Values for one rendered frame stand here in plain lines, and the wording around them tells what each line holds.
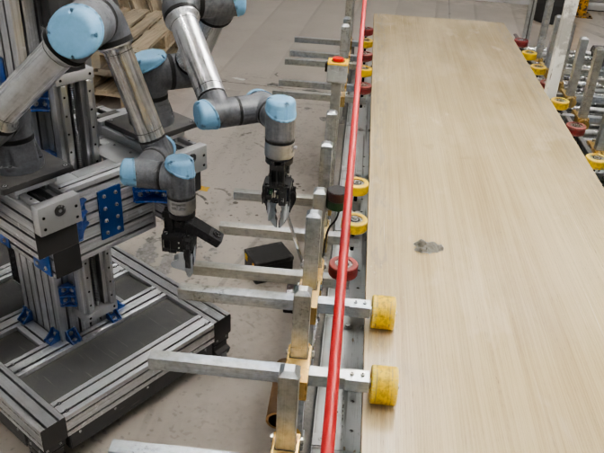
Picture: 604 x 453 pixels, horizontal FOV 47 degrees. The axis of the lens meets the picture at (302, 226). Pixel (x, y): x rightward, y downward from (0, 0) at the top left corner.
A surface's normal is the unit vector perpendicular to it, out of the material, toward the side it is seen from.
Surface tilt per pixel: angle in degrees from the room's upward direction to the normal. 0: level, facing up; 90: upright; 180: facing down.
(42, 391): 0
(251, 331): 0
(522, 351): 0
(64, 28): 85
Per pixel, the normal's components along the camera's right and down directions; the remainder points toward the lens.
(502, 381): 0.05, -0.86
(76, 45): -0.04, 0.43
